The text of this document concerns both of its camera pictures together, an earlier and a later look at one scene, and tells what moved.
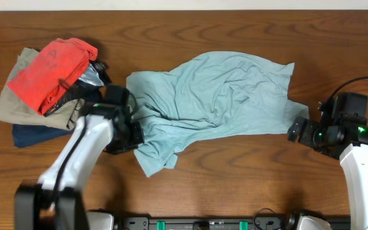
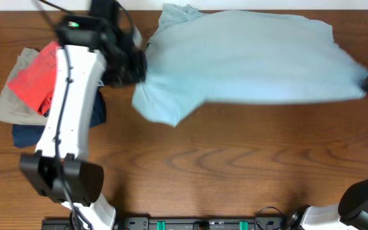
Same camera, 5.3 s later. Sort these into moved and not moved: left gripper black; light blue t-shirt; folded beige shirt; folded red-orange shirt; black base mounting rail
Moved: light blue t-shirt; left gripper black
Not moved: folded beige shirt; black base mounting rail; folded red-orange shirt
